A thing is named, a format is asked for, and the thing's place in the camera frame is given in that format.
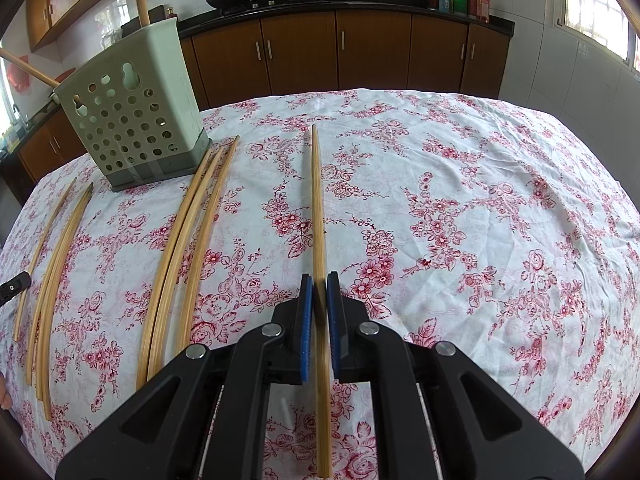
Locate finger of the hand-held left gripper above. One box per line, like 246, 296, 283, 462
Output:
0, 272, 32, 307

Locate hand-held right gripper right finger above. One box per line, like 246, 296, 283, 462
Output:
325, 271, 586, 480

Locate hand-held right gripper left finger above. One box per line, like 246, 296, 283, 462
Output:
55, 274, 316, 480

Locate green perforated chopstick holder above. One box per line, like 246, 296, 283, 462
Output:
52, 16, 212, 193

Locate brown wooden sink cabinet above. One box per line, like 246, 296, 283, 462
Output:
0, 109, 101, 201

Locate red floral tablecloth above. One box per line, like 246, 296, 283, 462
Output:
0, 87, 640, 480

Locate brown wooden base cabinets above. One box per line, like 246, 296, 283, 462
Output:
180, 10, 511, 111

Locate black kitchen countertop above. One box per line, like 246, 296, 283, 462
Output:
177, 0, 516, 40

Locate red wall decoration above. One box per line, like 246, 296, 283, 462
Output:
7, 55, 34, 94

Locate window with white frame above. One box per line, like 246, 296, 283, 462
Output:
561, 0, 640, 73

